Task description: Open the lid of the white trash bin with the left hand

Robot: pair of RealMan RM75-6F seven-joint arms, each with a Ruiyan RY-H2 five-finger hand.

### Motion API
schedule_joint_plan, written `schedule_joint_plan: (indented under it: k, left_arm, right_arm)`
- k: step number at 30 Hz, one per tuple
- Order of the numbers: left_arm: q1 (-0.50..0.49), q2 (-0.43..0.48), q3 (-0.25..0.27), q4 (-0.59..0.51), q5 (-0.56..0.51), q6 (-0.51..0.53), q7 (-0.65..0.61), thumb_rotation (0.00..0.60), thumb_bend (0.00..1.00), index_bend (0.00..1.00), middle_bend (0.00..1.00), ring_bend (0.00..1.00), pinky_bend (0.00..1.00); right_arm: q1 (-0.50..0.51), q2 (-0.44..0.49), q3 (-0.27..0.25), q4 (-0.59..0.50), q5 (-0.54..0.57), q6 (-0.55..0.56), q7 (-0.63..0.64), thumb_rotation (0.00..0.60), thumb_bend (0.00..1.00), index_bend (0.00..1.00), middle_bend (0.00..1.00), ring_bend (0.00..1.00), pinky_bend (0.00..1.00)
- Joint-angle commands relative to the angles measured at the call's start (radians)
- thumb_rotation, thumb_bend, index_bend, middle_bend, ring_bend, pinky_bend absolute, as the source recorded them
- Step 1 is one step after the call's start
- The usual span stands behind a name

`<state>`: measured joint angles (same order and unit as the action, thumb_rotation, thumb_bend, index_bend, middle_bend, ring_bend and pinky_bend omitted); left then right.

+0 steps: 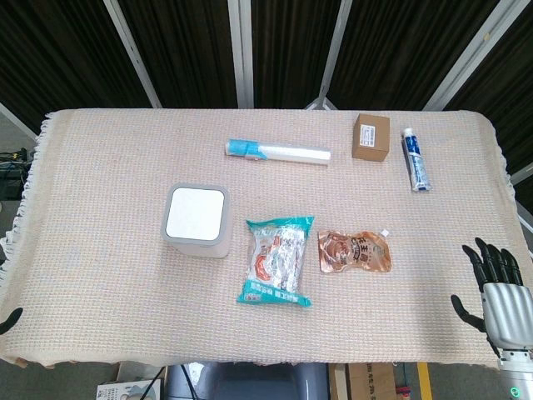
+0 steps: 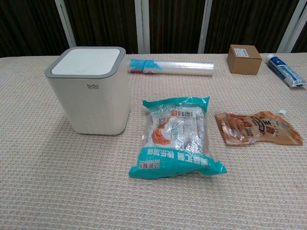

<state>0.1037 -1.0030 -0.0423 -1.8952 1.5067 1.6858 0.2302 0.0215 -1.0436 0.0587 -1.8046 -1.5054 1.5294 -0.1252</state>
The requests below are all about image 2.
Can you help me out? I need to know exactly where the white trash bin grey rim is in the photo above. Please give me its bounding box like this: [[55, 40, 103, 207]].
[[44, 46, 130, 135]]

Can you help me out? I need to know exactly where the teal frozen shrimp bag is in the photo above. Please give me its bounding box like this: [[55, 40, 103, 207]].
[[128, 96, 227, 180]]

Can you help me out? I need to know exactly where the clear plastic wrap roll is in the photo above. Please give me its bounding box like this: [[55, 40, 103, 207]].
[[127, 59, 214, 77]]

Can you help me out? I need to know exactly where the brown sauce spout pouch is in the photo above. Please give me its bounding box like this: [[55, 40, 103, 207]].
[[214, 109, 304, 146]]

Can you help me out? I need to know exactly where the beige woven tablecloth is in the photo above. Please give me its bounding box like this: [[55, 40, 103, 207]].
[[0, 52, 307, 230]]

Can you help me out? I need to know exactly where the small brown cardboard box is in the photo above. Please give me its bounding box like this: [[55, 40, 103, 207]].
[[227, 44, 263, 76]]

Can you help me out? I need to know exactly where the blue white toothpaste tube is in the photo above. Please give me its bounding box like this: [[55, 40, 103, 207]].
[[264, 53, 307, 90]]

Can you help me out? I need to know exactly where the white vertical frame post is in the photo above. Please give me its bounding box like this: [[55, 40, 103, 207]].
[[54, 0, 78, 48], [134, 0, 151, 54], [197, 0, 213, 54], [278, 0, 307, 54]]

